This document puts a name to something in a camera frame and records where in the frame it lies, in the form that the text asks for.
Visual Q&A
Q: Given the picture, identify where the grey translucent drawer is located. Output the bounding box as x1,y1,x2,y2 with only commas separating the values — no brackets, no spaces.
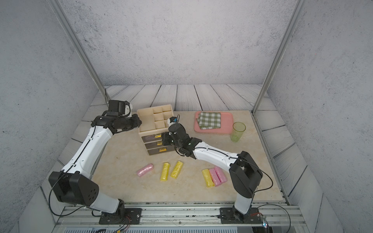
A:
141,134,162,143
145,141,163,150
147,146,175,155

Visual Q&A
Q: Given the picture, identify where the beige drawer organizer cabinet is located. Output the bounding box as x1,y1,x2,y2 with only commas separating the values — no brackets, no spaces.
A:
136,104,175,156

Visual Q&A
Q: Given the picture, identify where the yellow bag roll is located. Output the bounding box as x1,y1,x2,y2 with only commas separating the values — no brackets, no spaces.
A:
170,161,184,179
202,169,215,187
160,162,170,181

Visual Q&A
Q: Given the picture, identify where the pink bag roll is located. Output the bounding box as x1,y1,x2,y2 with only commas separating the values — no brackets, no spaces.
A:
214,166,227,183
209,169,221,186
137,164,154,177

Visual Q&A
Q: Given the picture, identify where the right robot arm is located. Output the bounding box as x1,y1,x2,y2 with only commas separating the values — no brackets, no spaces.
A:
161,123,267,223

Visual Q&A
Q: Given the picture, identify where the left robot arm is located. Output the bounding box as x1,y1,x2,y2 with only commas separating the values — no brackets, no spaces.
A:
49,100,142,222

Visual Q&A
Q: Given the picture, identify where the green checkered cloth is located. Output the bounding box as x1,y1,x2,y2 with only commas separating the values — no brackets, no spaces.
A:
196,112,221,130

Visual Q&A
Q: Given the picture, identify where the pink plastic tray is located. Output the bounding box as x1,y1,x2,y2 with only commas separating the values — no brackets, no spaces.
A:
194,111,234,134

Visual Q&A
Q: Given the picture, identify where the green translucent cup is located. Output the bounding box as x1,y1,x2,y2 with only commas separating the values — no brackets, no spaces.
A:
230,122,246,142

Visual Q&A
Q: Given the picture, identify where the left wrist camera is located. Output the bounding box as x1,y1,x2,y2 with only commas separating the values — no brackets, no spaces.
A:
123,101,133,117

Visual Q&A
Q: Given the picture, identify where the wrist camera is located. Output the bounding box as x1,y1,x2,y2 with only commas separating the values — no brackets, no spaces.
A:
167,116,179,127
123,101,133,117

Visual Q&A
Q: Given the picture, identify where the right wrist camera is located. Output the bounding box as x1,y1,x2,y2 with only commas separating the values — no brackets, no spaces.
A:
167,116,179,127

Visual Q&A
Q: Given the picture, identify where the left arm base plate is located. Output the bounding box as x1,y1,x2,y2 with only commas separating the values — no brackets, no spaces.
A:
99,208,142,225

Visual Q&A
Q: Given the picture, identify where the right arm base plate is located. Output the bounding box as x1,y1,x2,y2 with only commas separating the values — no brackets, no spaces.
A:
217,207,263,224

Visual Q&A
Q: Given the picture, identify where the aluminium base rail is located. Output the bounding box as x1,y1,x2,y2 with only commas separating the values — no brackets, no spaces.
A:
53,202,309,233

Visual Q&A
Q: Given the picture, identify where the left aluminium frame post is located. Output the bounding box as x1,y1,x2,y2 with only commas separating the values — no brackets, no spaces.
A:
47,0,110,105

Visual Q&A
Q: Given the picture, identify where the aluminium frame post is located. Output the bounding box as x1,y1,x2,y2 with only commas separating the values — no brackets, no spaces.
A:
47,0,110,105
252,0,307,115

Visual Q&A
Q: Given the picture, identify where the right aluminium frame post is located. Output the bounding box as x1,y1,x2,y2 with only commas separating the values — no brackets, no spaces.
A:
252,0,307,115

